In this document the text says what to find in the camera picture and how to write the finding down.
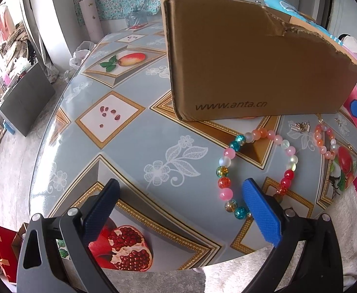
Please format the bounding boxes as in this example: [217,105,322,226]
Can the pale rolled mat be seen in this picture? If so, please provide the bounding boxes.
[79,0,103,45]

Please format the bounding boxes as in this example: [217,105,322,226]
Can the blue plush pillow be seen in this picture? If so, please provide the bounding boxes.
[264,0,342,42]

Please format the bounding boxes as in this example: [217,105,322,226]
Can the small orange pink bead bracelet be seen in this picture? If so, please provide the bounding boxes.
[314,124,339,160]

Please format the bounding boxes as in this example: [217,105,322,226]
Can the white plastic bag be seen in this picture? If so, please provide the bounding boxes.
[69,41,96,68]

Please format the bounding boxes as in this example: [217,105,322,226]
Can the brown cardboard box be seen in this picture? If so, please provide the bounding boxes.
[163,0,357,121]

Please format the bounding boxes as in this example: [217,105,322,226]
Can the large multicolour bead bracelet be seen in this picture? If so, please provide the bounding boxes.
[218,130,298,220]

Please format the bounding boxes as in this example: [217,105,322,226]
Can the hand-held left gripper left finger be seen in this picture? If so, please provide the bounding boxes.
[16,178,121,293]

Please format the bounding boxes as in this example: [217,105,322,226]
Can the white fleece blanket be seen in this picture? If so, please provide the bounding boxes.
[197,183,357,293]

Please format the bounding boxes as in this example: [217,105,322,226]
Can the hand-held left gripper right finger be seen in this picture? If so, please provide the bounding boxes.
[236,178,341,293]

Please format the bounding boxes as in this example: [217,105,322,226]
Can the red paper bag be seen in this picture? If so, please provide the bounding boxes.
[0,223,20,283]

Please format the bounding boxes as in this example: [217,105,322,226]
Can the dark grey cabinet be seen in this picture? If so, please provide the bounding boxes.
[0,63,56,137]

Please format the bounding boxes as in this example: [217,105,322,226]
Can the hanging clothes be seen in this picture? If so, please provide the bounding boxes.
[0,3,42,64]

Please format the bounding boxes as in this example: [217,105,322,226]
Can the silver metal hair clip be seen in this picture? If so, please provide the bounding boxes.
[289,121,311,133]

